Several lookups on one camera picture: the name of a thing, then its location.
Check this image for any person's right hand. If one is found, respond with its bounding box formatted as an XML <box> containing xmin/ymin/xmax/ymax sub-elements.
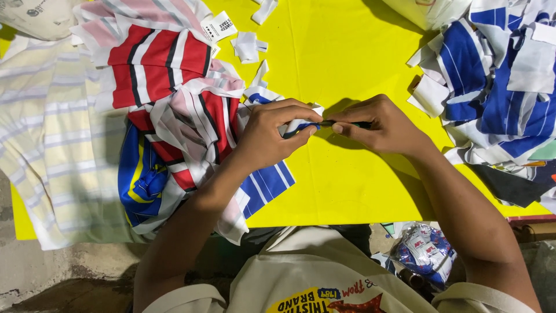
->
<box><xmin>326</xmin><ymin>93</ymin><xmax>433</xmax><ymax>160</ymax></box>

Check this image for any person's left hand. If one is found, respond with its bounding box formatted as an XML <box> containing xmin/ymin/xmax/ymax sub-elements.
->
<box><xmin>235</xmin><ymin>98</ymin><xmax>325</xmax><ymax>173</ymax></box>

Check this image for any black green seam ripper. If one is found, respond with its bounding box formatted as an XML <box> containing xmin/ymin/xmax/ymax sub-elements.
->
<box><xmin>319</xmin><ymin>120</ymin><xmax>373</xmax><ymax>130</ymax></box>

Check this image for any blue white striped fabric piece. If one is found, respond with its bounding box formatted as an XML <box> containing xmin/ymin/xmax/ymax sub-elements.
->
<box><xmin>278</xmin><ymin>103</ymin><xmax>325</xmax><ymax>140</ymax></box>

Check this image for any blue pinstriped fabric piece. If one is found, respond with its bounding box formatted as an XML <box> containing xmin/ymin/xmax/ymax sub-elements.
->
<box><xmin>238</xmin><ymin>160</ymin><xmax>297</xmax><ymax>221</ymax></box>

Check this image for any white fabric scrap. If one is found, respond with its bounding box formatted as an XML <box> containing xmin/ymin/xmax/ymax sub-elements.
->
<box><xmin>251</xmin><ymin>0</ymin><xmax>279</xmax><ymax>26</ymax></box>
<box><xmin>249</xmin><ymin>59</ymin><xmax>271</xmax><ymax>90</ymax></box>
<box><xmin>230</xmin><ymin>31</ymin><xmax>269</xmax><ymax>65</ymax></box>

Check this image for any yellow table sheet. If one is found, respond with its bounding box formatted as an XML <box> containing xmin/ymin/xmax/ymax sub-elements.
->
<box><xmin>0</xmin><ymin>0</ymin><xmax>553</xmax><ymax>241</ymax></box>

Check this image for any white printed garment label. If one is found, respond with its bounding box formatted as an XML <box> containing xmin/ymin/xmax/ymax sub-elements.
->
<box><xmin>200</xmin><ymin>10</ymin><xmax>239</xmax><ymax>45</ymax></box>

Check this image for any heap of blue white fabric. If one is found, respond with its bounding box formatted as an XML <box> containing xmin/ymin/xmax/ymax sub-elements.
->
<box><xmin>406</xmin><ymin>0</ymin><xmax>556</xmax><ymax>174</ymax></box>

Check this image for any white cloth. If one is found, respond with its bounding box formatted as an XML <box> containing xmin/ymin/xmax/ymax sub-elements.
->
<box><xmin>381</xmin><ymin>0</ymin><xmax>473</xmax><ymax>32</ymax></box>

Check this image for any blue yellow fabric piece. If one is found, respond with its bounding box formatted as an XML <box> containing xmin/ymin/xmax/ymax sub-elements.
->
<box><xmin>117</xmin><ymin>122</ymin><xmax>171</xmax><ymax>228</ymax></box>

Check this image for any heap of red striped fabric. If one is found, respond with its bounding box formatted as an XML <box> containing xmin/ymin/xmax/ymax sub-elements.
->
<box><xmin>69</xmin><ymin>0</ymin><xmax>252</xmax><ymax>245</ymax></box>

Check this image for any clear bag of labels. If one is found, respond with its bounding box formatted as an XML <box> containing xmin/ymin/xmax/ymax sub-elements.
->
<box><xmin>388</xmin><ymin>221</ymin><xmax>458</xmax><ymax>291</ymax></box>

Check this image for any dark navy fabric piece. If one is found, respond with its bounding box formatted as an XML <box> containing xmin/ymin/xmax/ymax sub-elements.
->
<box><xmin>468</xmin><ymin>162</ymin><xmax>556</xmax><ymax>208</ymax></box>

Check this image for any person's beige printed shirt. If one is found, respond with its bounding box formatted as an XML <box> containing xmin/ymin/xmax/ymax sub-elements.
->
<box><xmin>142</xmin><ymin>225</ymin><xmax>537</xmax><ymax>313</ymax></box>

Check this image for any pale yellow striped fabric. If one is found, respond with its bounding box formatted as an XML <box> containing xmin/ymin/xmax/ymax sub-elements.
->
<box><xmin>0</xmin><ymin>34</ymin><xmax>150</xmax><ymax>252</ymax></box>

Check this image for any grey printed sack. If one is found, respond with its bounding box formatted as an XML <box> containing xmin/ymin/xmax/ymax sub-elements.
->
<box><xmin>0</xmin><ymin>0</ymin><xmax>84</xmax><ymax>42</ymax></box>

